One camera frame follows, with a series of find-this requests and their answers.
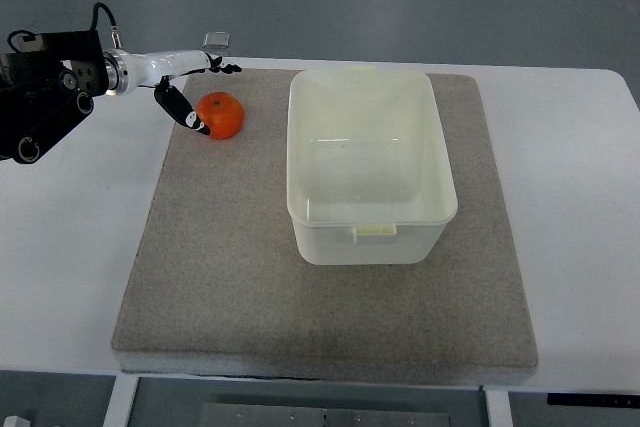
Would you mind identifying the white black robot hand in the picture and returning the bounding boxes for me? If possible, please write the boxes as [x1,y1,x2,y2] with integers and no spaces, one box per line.
[104,49,242,135]

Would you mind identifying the orange fruit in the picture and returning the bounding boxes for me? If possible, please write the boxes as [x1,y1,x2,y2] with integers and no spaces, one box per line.
[196,91,244,140]

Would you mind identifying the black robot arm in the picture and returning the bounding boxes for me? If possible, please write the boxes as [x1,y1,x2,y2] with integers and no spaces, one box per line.
[1,30,108,164]

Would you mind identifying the white plastic box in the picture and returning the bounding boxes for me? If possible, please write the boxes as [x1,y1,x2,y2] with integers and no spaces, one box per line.
[286,69,458,266]

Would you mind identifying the small clear plastic square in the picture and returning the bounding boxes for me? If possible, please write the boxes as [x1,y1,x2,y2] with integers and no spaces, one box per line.
[203,32,230,50]

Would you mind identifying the grey felt mat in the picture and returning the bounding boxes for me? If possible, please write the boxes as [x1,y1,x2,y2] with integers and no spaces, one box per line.
[112,68,538,384]

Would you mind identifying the white table leg left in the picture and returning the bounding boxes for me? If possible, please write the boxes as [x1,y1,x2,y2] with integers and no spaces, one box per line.
[103,374,139,427]

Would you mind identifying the white table leg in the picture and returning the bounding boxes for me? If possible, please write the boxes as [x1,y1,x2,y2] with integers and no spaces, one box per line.
[485,390,514,427]
[103,374,139,427]

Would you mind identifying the grey metal plate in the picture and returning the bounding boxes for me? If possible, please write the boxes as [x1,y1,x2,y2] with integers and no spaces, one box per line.
[198,403,451,427]

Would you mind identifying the small white block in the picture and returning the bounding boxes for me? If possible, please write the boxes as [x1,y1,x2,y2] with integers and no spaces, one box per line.
[2,415,31,427]

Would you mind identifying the white table leg right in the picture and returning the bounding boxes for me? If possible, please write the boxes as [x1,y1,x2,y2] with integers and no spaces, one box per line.
[485,390,514,427]

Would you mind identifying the black control panel strip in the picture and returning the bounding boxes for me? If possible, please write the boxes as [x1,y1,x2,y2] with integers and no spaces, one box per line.
[547,393,640,409]

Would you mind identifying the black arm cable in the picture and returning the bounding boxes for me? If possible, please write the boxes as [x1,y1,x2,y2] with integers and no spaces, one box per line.
[6,1,124,51]

